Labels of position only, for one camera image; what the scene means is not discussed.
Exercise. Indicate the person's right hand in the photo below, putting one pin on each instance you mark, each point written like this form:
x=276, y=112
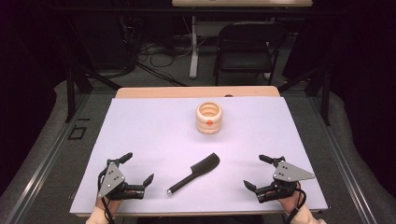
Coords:
x=291, y=203

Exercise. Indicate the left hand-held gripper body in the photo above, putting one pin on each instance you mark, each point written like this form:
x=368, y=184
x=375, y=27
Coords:
x=111, y=182

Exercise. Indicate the aluminium floor rail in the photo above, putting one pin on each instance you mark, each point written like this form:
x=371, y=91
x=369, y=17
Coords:
x=344, y=166
x=45, y=166

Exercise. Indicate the white table mat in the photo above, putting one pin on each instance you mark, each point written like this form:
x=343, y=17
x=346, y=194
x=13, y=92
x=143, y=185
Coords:
x=155, y=140

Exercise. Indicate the black folding chair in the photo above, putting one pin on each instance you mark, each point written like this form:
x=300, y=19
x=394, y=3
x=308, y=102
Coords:
x=246, y=60

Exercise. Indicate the person's left hand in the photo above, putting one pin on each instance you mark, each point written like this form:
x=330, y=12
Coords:
x=104, y=205

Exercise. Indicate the white desk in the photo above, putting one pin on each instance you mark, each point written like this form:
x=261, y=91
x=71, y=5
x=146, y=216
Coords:
x=241, y=3

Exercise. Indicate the dark equipment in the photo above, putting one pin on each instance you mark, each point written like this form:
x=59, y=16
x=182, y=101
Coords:
x=102, y=40

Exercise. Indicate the cream ribbed cup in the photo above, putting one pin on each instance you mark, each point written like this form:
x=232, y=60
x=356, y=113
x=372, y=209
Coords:
x=209, y=123

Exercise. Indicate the wooden table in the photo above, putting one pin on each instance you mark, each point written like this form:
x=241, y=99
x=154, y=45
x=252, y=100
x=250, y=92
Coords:
x=186, y=92

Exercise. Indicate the black metal stand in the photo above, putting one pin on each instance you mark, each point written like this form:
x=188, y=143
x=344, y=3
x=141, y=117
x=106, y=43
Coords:
x=71, y=93
x=325, y=93

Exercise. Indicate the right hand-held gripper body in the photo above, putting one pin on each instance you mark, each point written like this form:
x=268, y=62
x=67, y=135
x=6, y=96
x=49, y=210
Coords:
x=289, y=174

